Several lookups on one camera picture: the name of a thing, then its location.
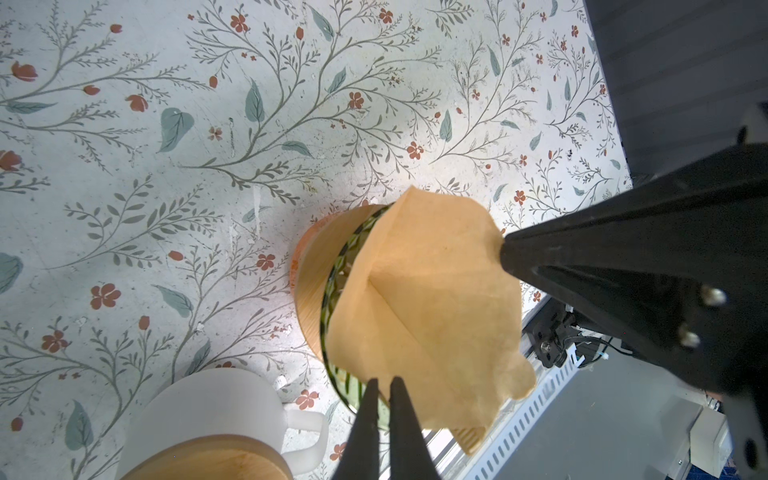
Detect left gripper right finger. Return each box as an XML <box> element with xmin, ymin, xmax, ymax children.
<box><xmin>389</xmin><ymin>377</ymin><xmax>441</xmax><ymax>480</ymax></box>

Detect green glass dripper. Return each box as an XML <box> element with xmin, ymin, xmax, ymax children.
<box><xmin>319</xmin><ymin>205</ymin><xmax>390</xmax><ymax>414</ymax></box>

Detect white perforated vent strip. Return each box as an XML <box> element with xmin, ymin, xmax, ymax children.
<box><xmin>428</xmin><ymin>345</ymin><xmax>585</xmax><ymax>479</ymax></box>

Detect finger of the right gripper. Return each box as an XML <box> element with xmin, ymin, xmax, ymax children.
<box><xmin>500</xmin><ymin>144</ymin><xmax>767</xmax><ymax>395</ymax></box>

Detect frosted white glass mug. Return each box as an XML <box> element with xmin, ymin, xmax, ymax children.
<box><xmin>116</xmin><ymin>368</ymin><xmax>329</xmax><ymax>479</ymax></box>

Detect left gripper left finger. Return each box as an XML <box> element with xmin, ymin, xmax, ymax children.
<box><xmin>332</xmin><ymin>379</ymin><xmax>379</xmax><ymax>480</ymax></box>

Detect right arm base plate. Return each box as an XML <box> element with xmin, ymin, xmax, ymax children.
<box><xmin>523</xmin><ymin>296</ymin><xmax>605</xmax><ymax>368</ymax></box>

